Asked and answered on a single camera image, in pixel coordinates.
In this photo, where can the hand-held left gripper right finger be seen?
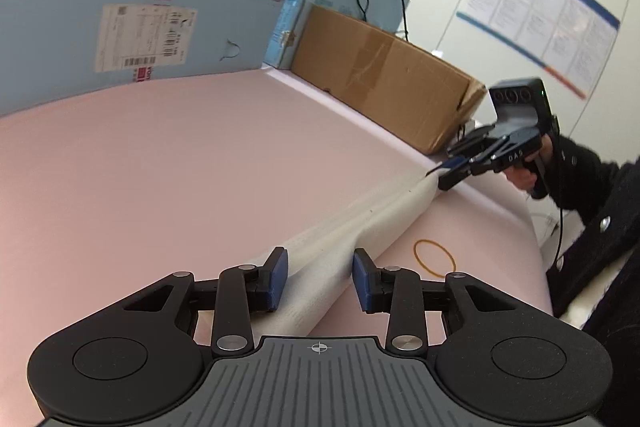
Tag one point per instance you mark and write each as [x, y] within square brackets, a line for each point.
[362, 282]

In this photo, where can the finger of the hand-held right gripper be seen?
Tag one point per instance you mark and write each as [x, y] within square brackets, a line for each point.
[472, 139]
[452, 174]

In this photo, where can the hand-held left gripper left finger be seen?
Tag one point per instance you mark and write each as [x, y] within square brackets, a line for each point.
[277, 279]

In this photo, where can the white towel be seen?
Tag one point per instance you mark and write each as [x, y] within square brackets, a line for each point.
[350, 232]

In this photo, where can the person's right forearm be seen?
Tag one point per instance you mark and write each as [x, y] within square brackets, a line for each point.
[580, 179]

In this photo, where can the person's right hand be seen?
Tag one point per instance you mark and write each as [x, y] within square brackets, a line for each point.
[520, 179]

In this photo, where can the yellow rubber band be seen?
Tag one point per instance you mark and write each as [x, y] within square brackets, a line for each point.
[414, 253]

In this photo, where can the plain brown cardboard box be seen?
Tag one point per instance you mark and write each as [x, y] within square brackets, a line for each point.
[380, 77]

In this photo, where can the large light blue cardboard box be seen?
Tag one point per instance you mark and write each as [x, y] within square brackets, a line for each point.
[100, 7]

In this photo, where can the blue white wall poster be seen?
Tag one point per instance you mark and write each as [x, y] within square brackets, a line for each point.
[540, 12]

